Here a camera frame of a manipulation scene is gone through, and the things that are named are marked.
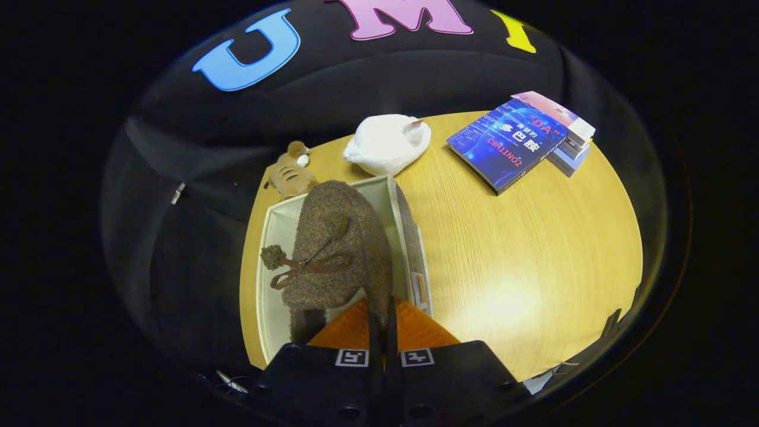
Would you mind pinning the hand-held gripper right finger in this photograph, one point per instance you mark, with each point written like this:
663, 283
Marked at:
391, 338

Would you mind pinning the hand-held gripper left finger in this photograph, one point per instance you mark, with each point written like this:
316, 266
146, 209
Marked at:
375, 338

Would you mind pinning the grey fabric storage box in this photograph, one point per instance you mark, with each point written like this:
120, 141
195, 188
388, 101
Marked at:
273, 308

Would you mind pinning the brown striped plush toy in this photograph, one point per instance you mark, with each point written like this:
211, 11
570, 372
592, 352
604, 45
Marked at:
290, 175

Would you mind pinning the white plush toy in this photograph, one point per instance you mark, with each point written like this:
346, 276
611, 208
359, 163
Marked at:
385, 142

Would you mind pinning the metal clip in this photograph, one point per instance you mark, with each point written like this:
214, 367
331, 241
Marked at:
178, 194

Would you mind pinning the light blue book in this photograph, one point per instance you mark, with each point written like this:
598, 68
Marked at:
569, 163

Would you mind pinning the black backdrop cloth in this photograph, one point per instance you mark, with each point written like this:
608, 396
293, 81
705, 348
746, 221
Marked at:
356, 77

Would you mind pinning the white-spined book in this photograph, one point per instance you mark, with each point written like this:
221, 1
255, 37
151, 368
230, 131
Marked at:
576, 148

